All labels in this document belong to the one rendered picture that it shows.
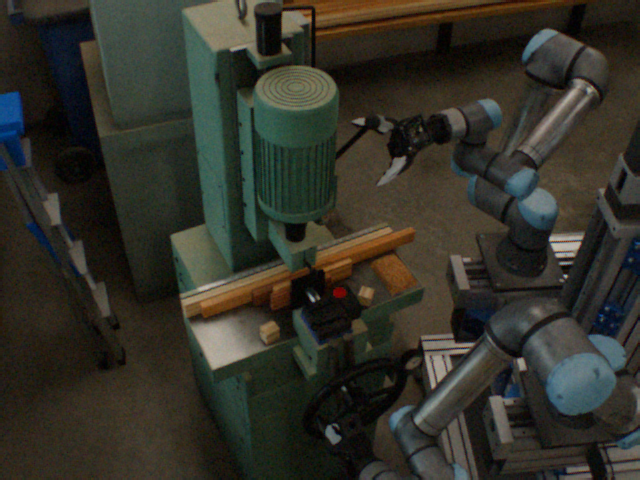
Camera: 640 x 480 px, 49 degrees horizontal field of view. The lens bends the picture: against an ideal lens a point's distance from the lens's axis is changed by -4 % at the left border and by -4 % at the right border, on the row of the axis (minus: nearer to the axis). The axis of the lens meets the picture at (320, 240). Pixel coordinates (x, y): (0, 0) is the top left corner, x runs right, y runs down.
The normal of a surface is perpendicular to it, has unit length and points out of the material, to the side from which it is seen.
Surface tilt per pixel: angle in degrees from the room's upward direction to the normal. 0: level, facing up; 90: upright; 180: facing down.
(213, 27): 0
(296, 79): 0
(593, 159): 1
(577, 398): 84
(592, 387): 84
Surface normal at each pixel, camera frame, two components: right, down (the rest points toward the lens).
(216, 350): 0.03, -0.70
